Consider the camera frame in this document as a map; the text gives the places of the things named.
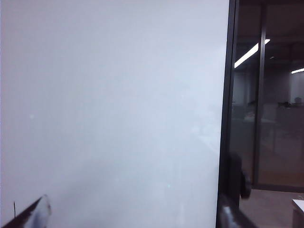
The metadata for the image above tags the white whiteboard with black frame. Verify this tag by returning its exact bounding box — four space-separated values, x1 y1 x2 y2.
0 0 239 228

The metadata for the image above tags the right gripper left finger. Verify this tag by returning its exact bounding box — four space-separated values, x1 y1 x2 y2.
0 194 52 228

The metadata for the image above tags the black glass partition frame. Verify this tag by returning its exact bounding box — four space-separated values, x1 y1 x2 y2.
237 0 304 193

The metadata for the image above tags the long ceiling light strip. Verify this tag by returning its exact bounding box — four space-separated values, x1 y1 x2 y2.
234 38 271 69

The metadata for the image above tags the black whiteboard side knob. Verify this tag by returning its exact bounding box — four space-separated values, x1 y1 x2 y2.
227 151 252 207

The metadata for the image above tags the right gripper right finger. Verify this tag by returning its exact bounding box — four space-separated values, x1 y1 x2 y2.
217 205 259 228

